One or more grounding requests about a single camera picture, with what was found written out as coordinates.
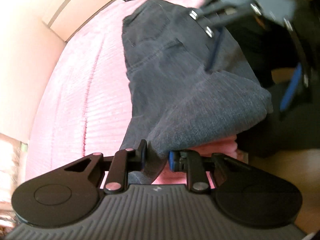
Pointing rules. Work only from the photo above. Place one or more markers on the pink ribbed bed cover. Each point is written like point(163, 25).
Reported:
point(86, 106)

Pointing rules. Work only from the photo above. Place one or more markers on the black fabric storage bag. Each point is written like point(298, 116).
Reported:
point(272, 55)

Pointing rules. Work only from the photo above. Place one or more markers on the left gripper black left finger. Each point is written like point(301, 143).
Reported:
point(110, 172)

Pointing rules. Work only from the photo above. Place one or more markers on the dark grey denim jeans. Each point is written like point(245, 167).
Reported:
point(187, 89)

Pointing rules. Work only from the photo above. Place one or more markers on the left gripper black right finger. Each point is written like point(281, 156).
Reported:
point(201, 170)

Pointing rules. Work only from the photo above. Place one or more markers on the beige bed headboard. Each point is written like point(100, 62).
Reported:
point(65, 17)

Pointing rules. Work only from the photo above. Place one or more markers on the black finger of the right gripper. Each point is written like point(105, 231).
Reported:
point(214, 17)
point(302, 73)

